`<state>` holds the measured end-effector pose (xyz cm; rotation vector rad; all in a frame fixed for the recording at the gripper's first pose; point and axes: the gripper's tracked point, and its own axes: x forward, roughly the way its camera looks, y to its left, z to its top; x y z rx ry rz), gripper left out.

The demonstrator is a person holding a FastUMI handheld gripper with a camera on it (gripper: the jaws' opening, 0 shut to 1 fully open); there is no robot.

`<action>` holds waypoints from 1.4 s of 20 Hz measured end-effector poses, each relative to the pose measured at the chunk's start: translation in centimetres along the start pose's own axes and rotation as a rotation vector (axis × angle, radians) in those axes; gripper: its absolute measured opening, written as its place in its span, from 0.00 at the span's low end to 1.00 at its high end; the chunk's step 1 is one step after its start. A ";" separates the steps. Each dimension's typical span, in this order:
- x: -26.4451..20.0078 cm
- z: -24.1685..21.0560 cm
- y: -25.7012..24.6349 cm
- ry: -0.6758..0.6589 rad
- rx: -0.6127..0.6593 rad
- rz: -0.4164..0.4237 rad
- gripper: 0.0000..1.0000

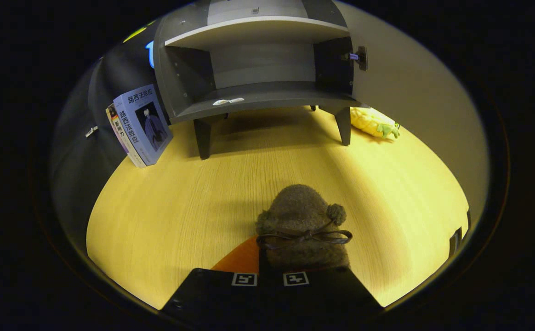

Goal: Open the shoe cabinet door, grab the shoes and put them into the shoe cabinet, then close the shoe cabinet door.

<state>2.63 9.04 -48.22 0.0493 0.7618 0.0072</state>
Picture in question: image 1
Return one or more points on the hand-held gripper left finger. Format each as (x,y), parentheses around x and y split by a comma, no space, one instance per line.
(217,294)

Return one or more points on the white paperback book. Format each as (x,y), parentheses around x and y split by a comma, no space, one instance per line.
(119,135)

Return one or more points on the black backdrop cloth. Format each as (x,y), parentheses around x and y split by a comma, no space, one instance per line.
(83,165)

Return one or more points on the yellow pineapple plush toy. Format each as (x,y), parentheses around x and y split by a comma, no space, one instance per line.
(371,122)

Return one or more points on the grey shoe cabinet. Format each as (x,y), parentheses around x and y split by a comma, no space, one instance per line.
(258,59)

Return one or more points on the blue paperback book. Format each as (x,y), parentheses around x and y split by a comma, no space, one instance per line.
(145,124)

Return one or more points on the silver clip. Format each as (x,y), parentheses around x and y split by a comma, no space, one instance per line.
(91,131)

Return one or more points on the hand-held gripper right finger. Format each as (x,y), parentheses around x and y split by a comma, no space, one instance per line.
(322,294)

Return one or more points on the brown furry shoe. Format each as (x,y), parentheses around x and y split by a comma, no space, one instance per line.
(299,216)

